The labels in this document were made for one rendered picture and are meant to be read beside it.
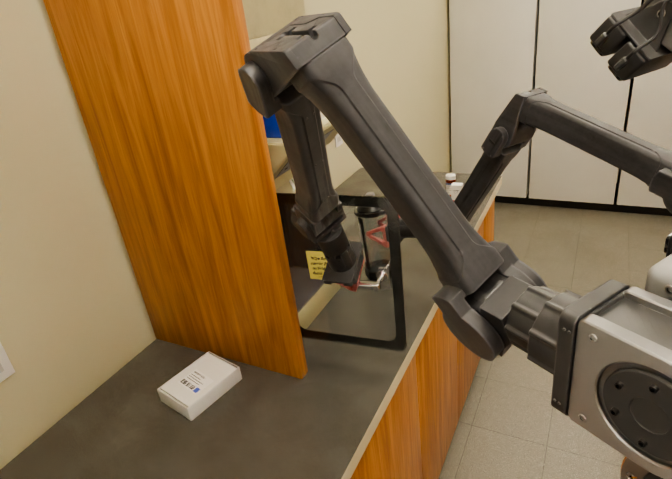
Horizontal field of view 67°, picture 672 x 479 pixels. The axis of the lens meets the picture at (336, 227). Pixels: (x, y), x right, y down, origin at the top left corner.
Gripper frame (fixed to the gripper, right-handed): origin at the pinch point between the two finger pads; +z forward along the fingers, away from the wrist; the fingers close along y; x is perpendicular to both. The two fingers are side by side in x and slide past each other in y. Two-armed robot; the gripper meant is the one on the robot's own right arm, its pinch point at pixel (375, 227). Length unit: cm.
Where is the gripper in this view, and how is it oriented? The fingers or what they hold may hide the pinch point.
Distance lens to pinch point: 155.3
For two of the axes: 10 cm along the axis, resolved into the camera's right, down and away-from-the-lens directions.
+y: -4.5, 4.0, -8.0
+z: -8.7, -0.2, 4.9
